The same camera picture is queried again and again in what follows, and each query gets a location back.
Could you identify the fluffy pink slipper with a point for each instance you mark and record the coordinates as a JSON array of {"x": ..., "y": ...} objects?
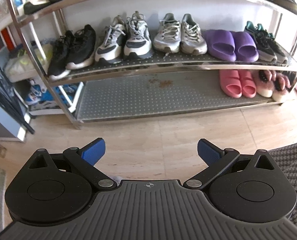
[
  {"x": 263, "y": 85},
  {"x": 281, "y": 88}
]

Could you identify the black mesh sneaker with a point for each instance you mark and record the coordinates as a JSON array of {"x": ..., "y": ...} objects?
[
  {"x": 61, "y": 53},
  {"x": 81, "y": 47}
]

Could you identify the white navy sneaker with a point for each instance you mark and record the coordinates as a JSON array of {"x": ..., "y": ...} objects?
[
  {"x": 137, "y": 41},
  {"x": 108, "y": 46}
]

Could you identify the silver grey sneaker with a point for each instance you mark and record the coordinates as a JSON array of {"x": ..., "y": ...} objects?
[
  {"x": 192, "y": 38},
  {"x": 166, "y": 37}
]

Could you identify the white storage shelf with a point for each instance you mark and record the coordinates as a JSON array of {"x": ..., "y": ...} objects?
[{"x": 74, "y": 96}]

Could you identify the purple slipper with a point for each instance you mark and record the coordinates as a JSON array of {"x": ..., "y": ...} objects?
[
  {"x": 246, "y": 47},
  {"x": 219, "y": 44}
]

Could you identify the grey blue cabinet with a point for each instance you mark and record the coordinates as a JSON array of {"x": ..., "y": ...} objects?
[{"x": 1, "y": 127}]

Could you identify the metal shoe rack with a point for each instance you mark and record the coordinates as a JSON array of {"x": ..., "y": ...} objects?
[{"x": 138, "y": 97}]

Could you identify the houndstooth trousers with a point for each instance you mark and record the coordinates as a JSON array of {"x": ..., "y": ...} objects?
[{"x": 288, "y": 170}]

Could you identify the blue white roller skates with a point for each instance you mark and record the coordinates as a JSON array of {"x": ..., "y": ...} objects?
[{"x": 38, "y": 95}]

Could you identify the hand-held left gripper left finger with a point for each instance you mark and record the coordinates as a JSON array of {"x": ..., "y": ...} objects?
[{"x": 94, "y": 150}]

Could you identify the black umbrella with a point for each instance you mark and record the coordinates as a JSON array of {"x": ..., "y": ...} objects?
[{"x": 3, "y": 92}]

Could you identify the yellow green item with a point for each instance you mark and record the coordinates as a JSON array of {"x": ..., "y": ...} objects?
[{"x": 21, "y": 61}]

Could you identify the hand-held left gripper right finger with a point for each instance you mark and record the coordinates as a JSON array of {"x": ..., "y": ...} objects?
[{"x": 209, "y": 151}]

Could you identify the black teal sneaker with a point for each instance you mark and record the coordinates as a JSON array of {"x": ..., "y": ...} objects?
[
  {"x": 278, "y": 50},
  {"x": 259, "y": 43}
]

